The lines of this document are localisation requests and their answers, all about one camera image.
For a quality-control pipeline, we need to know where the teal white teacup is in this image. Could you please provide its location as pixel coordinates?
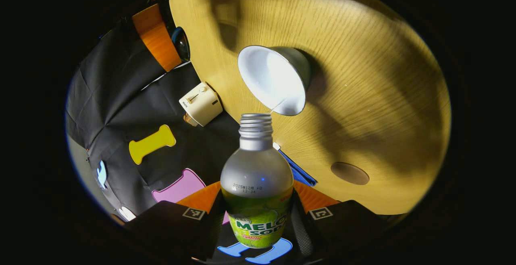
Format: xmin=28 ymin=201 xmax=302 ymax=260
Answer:
xmin=237 ymin=45 xmax=313 ymax=117

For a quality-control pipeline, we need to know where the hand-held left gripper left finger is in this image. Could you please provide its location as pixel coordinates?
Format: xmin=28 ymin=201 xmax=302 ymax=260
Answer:
xmin=123 ymin=181 xmax=226 ymax=262

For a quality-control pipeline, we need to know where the blue folded towel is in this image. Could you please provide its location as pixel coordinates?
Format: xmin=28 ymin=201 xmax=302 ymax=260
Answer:
xmin=273 ymin=142 xmax=318 ymax=188

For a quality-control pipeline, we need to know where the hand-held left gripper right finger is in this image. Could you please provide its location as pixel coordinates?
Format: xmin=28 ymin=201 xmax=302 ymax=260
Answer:
xmin=291 ymin=179 xmax=389 ymax=259

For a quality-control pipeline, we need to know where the black backdrop cloth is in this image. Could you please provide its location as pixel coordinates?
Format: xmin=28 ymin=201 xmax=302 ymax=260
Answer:
xmin=65 ymin=17 xmax=319 ymax=265

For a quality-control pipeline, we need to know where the silver green water bottle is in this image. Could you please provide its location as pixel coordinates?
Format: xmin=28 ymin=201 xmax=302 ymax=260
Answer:
xmin=220 ymin=113 xmax=295 ymax=249

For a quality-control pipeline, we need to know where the teal teacup lid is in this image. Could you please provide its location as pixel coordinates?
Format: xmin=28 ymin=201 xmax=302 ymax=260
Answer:
xmin=171 ymin=26 xmax=191 ymax=63

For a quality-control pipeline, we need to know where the round brown coaster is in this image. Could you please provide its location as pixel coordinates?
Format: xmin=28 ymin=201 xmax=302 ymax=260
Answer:
xmin=331 ymin=161 xmax=370 ymax=186

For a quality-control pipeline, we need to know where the white toaster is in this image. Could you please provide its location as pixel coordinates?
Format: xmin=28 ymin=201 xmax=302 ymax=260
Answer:
xmin=179 ymin=81 xmax=224 ymax=127

